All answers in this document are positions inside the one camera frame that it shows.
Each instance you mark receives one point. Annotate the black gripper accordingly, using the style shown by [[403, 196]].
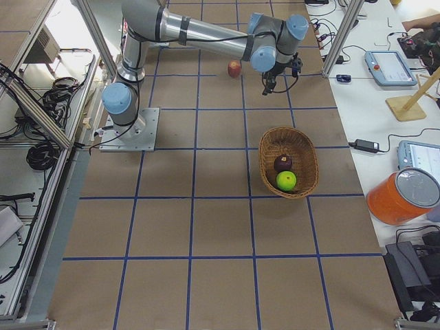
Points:
[[273, 74]]

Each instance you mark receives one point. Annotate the dark red apple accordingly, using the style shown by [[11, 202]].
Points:
[[283, 163]]

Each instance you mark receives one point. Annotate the green apple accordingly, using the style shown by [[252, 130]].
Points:
[[286, 181]]

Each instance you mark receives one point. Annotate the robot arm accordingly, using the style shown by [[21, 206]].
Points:
[[269, 45]]

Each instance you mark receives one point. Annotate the woven wicker basket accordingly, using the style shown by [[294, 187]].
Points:
[[294, 143]]

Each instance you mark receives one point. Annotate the black power adapter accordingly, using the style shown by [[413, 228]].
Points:
[[365, 145]]

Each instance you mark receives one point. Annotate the blue teach pendant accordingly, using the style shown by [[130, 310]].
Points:
[[389, 69]]

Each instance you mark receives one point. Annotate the wooden stand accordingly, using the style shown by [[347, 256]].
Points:
[[406, 108]]

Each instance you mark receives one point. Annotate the orange plastic bucket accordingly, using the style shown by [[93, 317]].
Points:
[[403, 196]]

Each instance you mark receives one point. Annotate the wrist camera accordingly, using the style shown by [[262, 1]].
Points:
[[296, 66]]

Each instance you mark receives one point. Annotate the aluminium frame post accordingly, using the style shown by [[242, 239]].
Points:
[[346, 25]]

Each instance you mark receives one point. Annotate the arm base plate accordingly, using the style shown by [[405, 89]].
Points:
[[140, 137]]

